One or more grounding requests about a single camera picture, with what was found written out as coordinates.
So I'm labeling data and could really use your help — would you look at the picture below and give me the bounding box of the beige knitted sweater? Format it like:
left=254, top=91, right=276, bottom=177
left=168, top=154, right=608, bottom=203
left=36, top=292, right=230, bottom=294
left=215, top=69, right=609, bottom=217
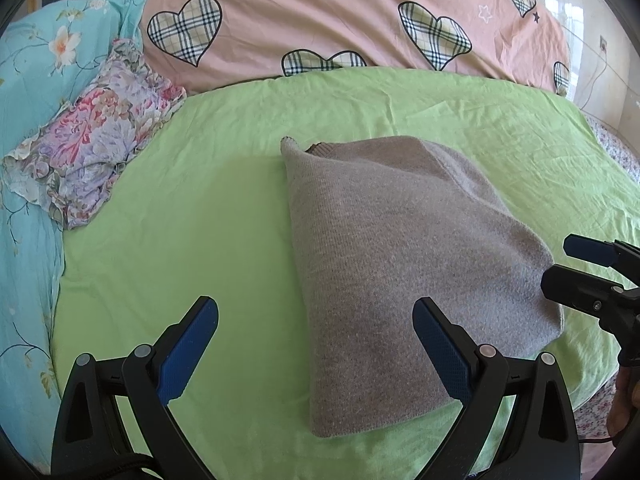
left=281, top=136, right=564, bottom=438

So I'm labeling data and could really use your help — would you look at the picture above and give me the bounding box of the person's right hand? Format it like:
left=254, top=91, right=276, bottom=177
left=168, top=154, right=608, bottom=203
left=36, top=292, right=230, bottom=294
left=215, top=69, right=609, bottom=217
left=606, top=367, right=640, bottom=437

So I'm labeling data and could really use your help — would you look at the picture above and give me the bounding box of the floral mattress edge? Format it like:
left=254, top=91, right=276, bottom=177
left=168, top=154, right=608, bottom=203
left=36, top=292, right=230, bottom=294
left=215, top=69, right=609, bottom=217
left=575, top=115, right=639, bottom=440

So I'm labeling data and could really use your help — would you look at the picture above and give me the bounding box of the purple pink floral cloth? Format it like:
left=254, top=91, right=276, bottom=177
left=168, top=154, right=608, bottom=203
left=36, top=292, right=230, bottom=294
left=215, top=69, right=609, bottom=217
left=2, top=39, right=186, bottom=230

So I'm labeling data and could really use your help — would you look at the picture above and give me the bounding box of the light blue floral quilt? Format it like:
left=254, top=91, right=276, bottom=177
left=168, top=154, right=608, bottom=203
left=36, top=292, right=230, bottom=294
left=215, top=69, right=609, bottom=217
left=1, top=0, right=146, bottom=474

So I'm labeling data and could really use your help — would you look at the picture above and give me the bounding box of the pink quilt with plaid hearts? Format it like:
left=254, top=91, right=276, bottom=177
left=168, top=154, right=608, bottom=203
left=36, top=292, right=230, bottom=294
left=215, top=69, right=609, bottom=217
left=140, top=0, right=570, bottom=96

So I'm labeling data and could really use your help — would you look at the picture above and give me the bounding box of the black cable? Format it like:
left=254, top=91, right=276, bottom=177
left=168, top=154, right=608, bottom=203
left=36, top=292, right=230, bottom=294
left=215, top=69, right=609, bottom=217
left=577, top=49, right=614, bottom=111

